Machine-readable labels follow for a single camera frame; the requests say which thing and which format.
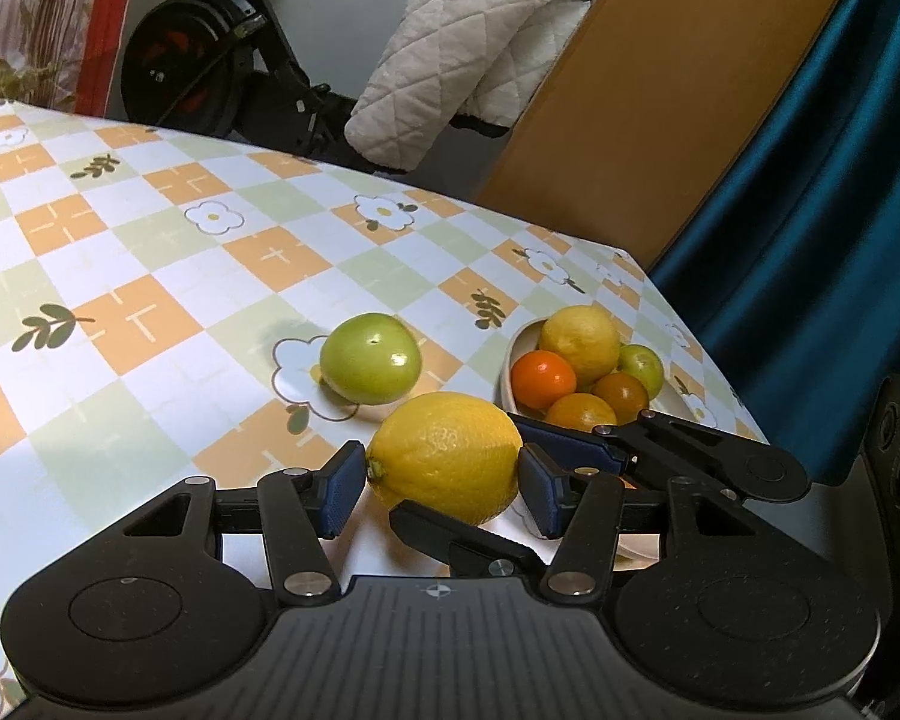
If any small yellow lemon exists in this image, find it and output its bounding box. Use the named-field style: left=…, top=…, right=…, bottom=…
left=538, top=305, right=622, bottom=385

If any white quilted blanket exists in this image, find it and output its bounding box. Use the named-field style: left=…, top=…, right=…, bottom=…
left=343, top=0, right=605, bottom=173

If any large yellow lemon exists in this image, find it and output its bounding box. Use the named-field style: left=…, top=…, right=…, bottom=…
left=365, top=391, right=524, bottom=527

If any blue curtain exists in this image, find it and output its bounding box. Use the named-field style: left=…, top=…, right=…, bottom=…
left=649, top=0, right=900, bottom=488

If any checkered floral tablecloth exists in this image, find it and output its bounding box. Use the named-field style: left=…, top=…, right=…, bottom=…
left=0, top=103, right=767, bottom=698

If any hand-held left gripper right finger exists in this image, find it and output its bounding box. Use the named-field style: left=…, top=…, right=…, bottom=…
left=517, top=444, right=764, bottom=607

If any dark orange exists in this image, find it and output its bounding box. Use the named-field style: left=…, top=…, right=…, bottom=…
left=545, top=393, right=618, bottom=434
left=591, top=372, right=650, bottom=425

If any green apple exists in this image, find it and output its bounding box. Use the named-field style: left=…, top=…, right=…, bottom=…
left=616, top=344, right=665, bottom=401
left=320, top=313, right=423, bottom=404

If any beige round plate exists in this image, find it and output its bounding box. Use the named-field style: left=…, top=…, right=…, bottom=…
left=499, top=317, right=672, bottom=563

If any bright orange tangerine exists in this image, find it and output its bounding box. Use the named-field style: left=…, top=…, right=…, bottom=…
left=511, top=350, right=578, bottom=407

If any red printed backdrop cloth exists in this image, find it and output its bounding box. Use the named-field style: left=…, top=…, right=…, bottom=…
left=0, top=0, right=147, bottom=117

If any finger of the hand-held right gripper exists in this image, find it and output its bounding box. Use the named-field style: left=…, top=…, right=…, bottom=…
left=388, top=501, right=548, bottom=580
left=508, top=409, right=809, bottom=505

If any wooden board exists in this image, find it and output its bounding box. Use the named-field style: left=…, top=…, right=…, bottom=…
left=476, top=0, right=867, bottom=271

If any black exercise bike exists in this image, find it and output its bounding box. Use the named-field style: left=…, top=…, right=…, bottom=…
left=120, top=0, right=391, bottom=166

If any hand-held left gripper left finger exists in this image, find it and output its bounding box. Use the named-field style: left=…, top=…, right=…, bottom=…
left=120, top=441, right=367, bottom=607

